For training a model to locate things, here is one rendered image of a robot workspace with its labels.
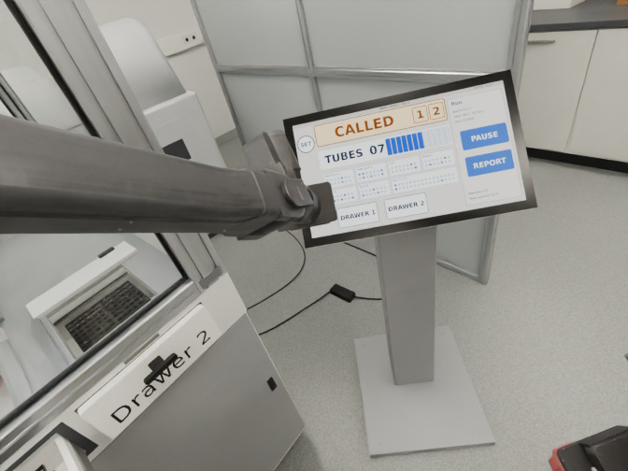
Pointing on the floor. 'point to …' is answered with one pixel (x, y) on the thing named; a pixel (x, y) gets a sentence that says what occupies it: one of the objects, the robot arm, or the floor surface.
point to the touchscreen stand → (415, 361)
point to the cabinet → (213, 414)
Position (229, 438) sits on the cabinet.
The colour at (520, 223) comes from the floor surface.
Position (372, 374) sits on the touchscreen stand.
